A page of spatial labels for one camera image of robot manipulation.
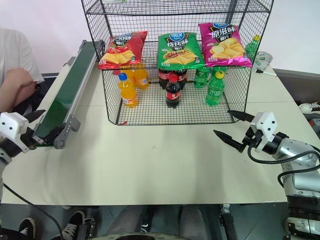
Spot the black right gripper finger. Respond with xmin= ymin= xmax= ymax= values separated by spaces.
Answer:
xmin=226 ymin=109 xmax=255 ymax=123
xmin=213 ymin=129 xmax=245 ymax=153

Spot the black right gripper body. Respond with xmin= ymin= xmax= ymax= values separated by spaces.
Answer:
xmin=238 ymin=125 xmax=264 ymax=153

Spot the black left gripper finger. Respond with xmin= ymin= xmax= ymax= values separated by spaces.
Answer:
xmin=30 ymin=134 xmax=46 ymax=146
xmin=25 ymin=109 xmax=47 ymax=124

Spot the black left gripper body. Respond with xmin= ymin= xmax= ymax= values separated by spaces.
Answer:
xmin=18 ymin=126 xmax=36 ymax=151

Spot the green conveyor belt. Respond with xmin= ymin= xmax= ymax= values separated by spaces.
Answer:
xmin=33 ymin=39 xmax=105 ymax=150

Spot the green soda bottle yellow cap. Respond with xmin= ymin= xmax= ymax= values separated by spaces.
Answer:
xmin=244 ymin=35 xmax=262 ymax=63
xmin=205 ymin=70 xmax=227 ymax=108

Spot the white marker pen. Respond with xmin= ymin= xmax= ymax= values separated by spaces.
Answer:
xmin=255 ymin=69 xmax=278 ymax=77

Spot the white tape roll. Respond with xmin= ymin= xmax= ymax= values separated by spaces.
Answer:
xmin=254 ymin=51 xmax=274 ymax=72

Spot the person white shirt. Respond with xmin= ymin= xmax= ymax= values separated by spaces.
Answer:
xmin=0 ymin=27 xmax=46 ymax=86

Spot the cola bottle red cap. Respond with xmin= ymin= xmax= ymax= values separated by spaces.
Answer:
xmin=165 ymin=74 xmax=182 ymax=109

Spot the purple potato chips bag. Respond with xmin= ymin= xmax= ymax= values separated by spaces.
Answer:
xmin=198 ymin=22 xmax=253 ymax=68

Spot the black sneaker white sole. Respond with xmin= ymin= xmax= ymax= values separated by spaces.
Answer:
xmin=61 ymin=210 xmax=87 ymax=240
xmin=18 ymin=216 xmax=37 ymax=240

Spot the green potato chips bag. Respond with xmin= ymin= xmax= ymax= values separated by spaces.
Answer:
xmin=156 ymin=31 xmax=206 ymax=70

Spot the orange soda bottle blue cap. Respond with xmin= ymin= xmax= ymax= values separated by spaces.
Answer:
xmin=117 ymin=72 xmax=139 ymax=109

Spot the red potato chips bag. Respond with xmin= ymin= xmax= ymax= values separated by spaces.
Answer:
xmin=97 ymin=30 xmax=149 ymax=71

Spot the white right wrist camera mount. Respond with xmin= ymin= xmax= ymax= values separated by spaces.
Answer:
xmin=250 ymin=111 xmax=279 ymax=153

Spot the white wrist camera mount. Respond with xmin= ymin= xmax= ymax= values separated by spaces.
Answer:
xmin=250 ymin=111 xmax=279 ymax=153
xmin=0 ymin=111 xmax=30 ymax=154

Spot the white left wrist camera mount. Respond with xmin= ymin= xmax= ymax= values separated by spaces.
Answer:
xmin=0 ymin=111 xmax=30 ymax=154

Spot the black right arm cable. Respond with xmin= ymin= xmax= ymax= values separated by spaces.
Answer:
xmin=246 ymin=143 xmax=320 ymax=188

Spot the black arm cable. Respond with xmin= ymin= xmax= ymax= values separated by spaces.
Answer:
xmin=246 ymin=143 xmax=320 ymax=188
xmin=1 ymin=182 xmax=65 ymax=237

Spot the black wire mesh rack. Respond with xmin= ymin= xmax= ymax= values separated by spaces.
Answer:
xmin=80 ymin=0 xmax=275 ymax=126

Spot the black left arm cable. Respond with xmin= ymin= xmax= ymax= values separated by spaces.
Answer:
xmin=1 ymin=182 xmax=65 ymax=237

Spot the black metal frame bracket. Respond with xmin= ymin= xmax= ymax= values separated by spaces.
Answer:
xmin=219 ymin=203 xmax=238 ymax=240

